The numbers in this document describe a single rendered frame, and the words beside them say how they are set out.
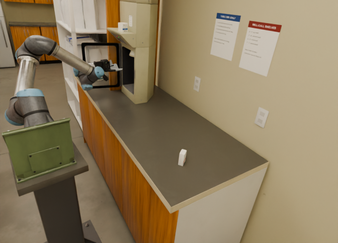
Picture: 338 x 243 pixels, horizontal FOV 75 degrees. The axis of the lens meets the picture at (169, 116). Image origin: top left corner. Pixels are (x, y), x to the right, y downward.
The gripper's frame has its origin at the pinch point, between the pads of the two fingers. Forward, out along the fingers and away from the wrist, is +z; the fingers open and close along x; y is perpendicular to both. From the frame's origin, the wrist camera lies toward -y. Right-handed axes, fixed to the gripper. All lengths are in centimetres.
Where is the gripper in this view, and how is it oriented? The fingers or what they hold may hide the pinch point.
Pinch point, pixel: (119, 67)
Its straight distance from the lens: 189.6
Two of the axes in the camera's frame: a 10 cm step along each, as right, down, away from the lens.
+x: -5.3, -4.3, 7.3
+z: 8.5, -2.5, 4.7
